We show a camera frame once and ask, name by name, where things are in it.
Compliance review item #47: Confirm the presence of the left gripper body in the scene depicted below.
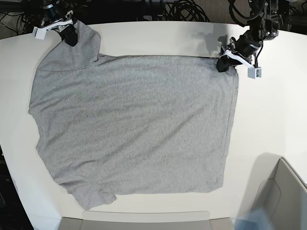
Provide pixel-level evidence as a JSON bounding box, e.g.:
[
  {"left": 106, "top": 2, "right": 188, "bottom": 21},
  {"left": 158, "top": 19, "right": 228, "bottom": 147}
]
[{"left": 220, "top": 33, "right": 261, "bottom": 64}]

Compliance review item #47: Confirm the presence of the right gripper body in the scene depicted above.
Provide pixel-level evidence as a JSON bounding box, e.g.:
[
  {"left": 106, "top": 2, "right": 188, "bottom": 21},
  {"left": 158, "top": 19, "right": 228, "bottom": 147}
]
[{"left": 40, "top": 8, "right": 73, "bottom": 32}]

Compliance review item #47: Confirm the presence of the grey T-shirt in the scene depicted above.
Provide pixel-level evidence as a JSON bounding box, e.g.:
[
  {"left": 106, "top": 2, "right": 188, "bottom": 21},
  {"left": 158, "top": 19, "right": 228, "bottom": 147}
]
[{"left": 28, "top": 23, "right": 239, "bottom": 210}]

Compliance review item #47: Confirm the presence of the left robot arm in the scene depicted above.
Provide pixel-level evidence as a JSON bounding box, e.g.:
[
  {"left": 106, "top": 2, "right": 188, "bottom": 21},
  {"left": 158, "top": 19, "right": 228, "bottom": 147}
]
[{"left": 216, "top": 0, "right": 279, "bottom": 79}]

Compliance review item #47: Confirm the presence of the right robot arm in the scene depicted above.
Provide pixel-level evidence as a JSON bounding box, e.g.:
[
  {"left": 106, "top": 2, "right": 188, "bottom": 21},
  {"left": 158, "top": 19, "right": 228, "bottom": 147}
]
[{"left": 36, "top": 0, "right": 78, "bottom": 47}]

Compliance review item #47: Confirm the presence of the grey bin right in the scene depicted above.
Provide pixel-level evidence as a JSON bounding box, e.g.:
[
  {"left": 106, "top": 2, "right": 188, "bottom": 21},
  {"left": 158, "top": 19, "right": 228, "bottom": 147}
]
[{"left": 253, "top": 158, "right": 307, "bottom": 230}]

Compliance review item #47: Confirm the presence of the blue translucent object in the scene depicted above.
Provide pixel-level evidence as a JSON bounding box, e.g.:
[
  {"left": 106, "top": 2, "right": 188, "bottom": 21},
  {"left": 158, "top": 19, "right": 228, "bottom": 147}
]
[{"left": 234, "top": 208, "right": 273, "bottom": 230}]

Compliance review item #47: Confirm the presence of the grey tray bottom edge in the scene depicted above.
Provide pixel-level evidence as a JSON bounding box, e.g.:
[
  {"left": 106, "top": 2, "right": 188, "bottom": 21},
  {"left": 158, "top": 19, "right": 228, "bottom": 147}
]
[{"left": 58, "top": 211, "right": 234, "bottom": 230}]

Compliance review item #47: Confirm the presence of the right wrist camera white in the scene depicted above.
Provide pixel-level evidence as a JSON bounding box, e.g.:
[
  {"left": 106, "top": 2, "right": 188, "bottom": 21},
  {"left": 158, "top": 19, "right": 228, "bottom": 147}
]
[{"left": 33, "top": 27, "right": 47, "bottom": 40}]

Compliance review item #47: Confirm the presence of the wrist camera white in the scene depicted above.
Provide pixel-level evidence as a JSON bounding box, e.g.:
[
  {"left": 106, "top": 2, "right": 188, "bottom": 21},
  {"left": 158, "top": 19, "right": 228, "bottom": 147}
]
[
  {"left": 248, "top": 67, "right": 262, "bottom": 79},
  {"left": 33, "top": 27, "right": 47, "bottom": 40}
]

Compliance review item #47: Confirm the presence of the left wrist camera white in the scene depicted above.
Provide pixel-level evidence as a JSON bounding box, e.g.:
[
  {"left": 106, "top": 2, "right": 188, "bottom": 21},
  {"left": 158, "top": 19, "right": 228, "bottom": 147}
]
[{"left": 248, "top": 67, "right": 262, "bottom": 79}]

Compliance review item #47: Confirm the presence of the black cable bundle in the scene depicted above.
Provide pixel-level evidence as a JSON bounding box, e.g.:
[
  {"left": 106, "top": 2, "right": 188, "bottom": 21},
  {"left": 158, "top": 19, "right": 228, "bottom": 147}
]
[{"left": 165, "top": 0, "right": 211, "bottom": 23}]

